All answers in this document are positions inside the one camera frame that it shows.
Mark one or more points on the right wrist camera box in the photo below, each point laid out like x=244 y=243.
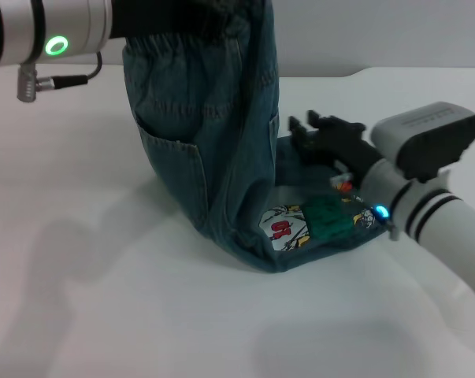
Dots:
x=430 y=138

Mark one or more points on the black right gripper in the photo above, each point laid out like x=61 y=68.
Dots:
x=343 y=145

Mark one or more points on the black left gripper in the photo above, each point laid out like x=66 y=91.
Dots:
x=150 y=17

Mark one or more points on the blue denim shorts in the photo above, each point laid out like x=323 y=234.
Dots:
x=221 y=130

